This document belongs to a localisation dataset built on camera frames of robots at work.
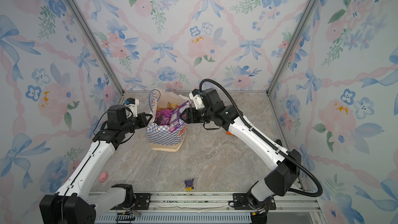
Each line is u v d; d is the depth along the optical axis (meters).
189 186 0.75
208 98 0.55
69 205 0.39
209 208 0.72
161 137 0.76
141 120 0.68
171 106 0.98
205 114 0.60
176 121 0.72
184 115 0.69
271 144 0.43
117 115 0.58
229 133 0.52
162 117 0.83
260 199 0.61
